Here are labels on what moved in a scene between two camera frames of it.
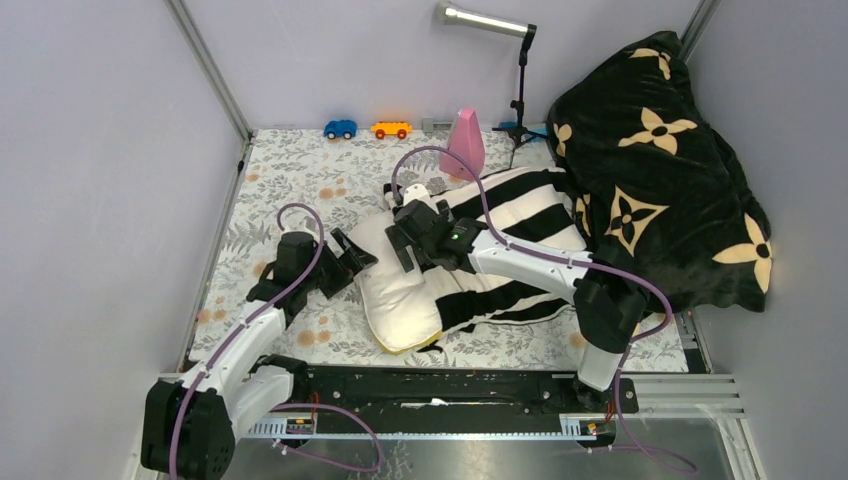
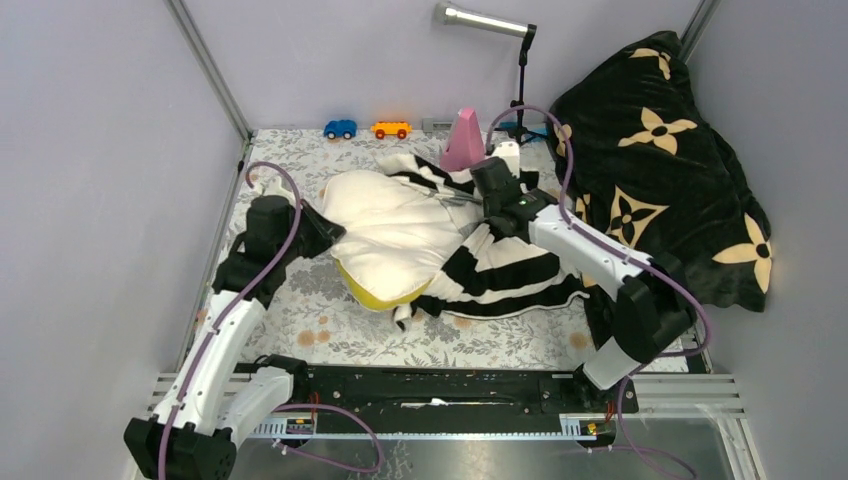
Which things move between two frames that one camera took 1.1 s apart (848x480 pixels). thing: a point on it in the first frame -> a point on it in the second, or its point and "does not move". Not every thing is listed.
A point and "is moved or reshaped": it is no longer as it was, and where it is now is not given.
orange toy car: [391, 127] does not move
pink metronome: [465, 139] does not move
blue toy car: [340, 128] does not move
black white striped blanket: [533, 206] is moved or reshaped
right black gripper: [401, 241] -> [518, 177]
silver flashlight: [452, 13] does not move
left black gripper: [343, 273] -> [324, 232]
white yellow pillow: [400, 306] is moved or reshaped
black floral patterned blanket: [658, 189] does not move
